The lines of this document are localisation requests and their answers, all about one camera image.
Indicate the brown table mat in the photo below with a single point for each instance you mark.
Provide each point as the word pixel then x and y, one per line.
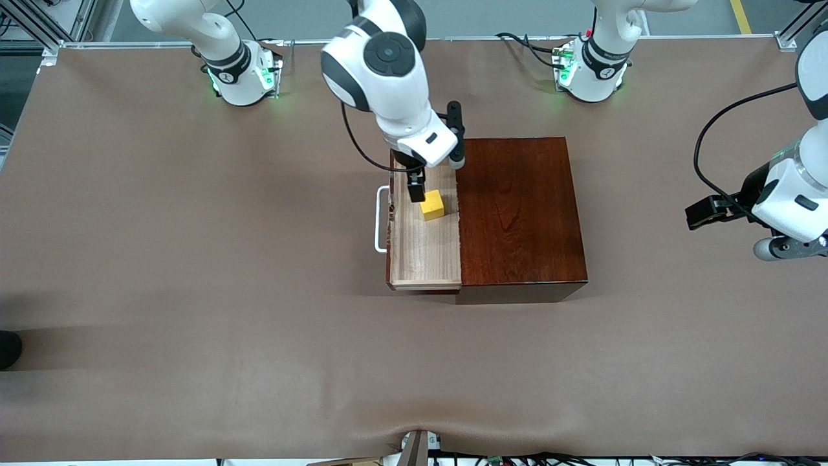
pixel 259 362

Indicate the black round object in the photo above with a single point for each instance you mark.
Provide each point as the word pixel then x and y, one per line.
pixel 8 349

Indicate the yellow cube block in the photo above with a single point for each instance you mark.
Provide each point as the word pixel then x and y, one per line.
pixel 433 207

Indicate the aluminium frame post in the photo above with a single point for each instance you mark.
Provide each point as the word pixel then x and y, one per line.
pixel 84 16
pixel 792 32

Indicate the dark brown wooden cabinet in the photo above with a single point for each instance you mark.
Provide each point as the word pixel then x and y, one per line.
pixel 517 213

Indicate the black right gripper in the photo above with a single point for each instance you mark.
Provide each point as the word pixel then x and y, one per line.
pixel 409 164

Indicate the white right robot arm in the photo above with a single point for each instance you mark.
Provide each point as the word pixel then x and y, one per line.
pixel 388 77

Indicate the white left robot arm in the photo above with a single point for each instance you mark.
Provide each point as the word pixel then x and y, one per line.
pixel 601 71

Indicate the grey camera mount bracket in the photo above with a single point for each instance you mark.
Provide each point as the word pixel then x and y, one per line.
pixel 417 450

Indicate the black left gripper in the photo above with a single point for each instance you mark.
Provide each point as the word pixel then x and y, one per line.
pixel 750 192

